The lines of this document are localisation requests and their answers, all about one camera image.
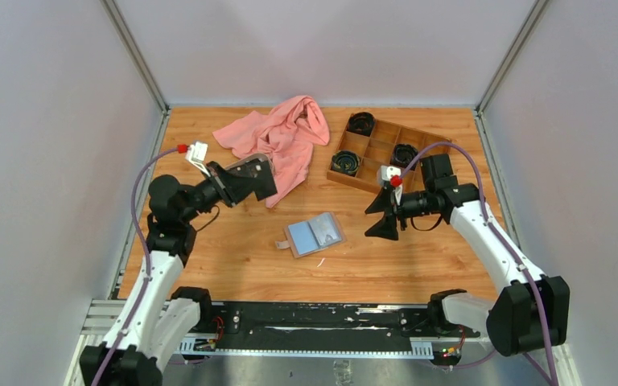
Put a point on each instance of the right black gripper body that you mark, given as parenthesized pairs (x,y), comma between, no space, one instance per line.
(415,203)

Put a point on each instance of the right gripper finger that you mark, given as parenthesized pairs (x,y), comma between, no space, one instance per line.
(386,228)
(383,200)

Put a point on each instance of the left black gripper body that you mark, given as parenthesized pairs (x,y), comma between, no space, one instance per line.
(215,189)

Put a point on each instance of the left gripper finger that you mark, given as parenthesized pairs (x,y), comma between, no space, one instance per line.
(253,168)
(262,186)

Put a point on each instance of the pink card holder wallet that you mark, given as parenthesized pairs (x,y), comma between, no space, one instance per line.
(300,241)

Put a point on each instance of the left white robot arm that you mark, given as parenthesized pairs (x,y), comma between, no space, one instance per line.
(156,317)

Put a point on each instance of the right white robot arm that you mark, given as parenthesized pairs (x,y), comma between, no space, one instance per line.
(531,310)

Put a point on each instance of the white VIP card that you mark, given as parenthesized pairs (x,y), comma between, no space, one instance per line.
(325,230)

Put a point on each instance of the pink cloth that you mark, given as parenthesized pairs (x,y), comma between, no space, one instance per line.
(287,135)

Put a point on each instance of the rolled belt middle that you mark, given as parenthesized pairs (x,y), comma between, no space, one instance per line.
(402,155)

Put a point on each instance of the rolled belt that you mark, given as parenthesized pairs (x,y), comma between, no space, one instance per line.
(345,162)
(361,123)
(402,155)

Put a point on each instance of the rolled belt front left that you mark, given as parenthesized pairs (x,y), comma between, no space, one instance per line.
(345,162)

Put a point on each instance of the wooden divided tray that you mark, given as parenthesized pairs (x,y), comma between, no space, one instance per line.
(375,151)

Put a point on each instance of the rolled belt back left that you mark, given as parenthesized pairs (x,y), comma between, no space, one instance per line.
(361,123)

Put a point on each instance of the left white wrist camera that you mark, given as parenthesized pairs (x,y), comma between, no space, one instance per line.
(196,155)

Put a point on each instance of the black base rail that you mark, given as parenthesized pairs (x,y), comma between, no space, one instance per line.
(322,330)

